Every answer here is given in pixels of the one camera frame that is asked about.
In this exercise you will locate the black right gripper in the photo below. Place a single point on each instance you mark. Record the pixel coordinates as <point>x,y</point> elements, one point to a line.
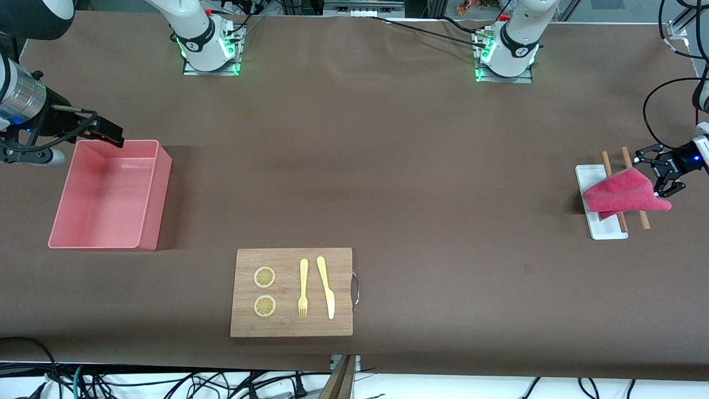
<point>54,117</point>

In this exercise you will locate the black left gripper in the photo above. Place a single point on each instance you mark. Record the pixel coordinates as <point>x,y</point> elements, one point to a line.
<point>679,158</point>

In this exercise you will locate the red cloth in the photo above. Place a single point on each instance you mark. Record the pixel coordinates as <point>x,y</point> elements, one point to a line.
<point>620,194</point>

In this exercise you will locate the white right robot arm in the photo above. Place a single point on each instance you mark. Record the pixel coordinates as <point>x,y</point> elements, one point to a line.
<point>191,27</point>

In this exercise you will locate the pink plastic bin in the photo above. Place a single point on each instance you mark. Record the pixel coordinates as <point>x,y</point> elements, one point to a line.
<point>105,199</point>

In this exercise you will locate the white rectangular tray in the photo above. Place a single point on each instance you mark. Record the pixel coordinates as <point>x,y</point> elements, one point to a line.
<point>584,177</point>

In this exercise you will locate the lemon slice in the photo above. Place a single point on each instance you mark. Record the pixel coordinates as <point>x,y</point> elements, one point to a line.
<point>265,306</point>
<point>265,277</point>

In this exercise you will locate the orange background object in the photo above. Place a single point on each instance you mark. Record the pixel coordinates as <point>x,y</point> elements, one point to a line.
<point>468,6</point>

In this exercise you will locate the yellow plastic fork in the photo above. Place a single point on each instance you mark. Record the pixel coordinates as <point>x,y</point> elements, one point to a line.
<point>303,277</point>

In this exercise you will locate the wooden cutting board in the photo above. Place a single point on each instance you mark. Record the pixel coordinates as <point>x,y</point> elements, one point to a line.
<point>288,327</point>

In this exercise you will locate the yellow plastic knife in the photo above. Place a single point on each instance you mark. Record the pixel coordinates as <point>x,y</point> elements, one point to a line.
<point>326,288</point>

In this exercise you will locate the black power plug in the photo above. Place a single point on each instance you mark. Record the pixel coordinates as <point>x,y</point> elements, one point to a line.
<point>300,387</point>

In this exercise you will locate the brown wooden beam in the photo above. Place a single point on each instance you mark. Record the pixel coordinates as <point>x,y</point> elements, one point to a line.
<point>339,385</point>

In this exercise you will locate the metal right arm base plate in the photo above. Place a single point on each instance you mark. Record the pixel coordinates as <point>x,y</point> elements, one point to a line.
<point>213,72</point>

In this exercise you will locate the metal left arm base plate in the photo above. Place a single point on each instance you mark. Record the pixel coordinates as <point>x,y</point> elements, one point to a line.
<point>509,80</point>

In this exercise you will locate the small metal bracket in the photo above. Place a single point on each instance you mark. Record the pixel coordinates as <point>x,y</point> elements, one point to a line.
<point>357,363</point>

